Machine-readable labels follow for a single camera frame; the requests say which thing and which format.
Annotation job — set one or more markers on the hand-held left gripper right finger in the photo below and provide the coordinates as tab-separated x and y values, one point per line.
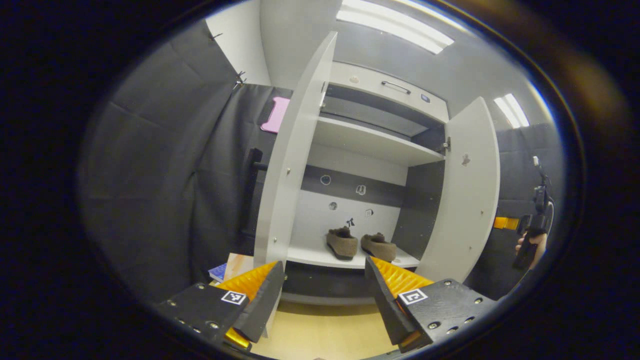
387	305

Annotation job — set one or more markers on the grey cabinet drawer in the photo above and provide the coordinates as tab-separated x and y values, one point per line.
365	82

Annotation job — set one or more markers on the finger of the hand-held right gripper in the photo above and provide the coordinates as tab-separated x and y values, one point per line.
506	223

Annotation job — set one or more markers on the ceiling light panel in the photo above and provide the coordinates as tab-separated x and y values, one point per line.
511	111
395	25

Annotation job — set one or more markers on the black backdrop cloth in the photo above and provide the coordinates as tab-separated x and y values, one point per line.
145	175
510	165
225	175

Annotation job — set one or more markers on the grey cabinet door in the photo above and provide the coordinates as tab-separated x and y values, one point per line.
290	175
465	200

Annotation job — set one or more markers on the grey shoe cabinet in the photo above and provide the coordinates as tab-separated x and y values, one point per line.
360	145

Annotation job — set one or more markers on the brown fuzzy shoe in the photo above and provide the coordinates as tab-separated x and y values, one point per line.
342	245
378	247

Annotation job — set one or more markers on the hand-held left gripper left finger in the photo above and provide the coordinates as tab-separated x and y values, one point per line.
262	305

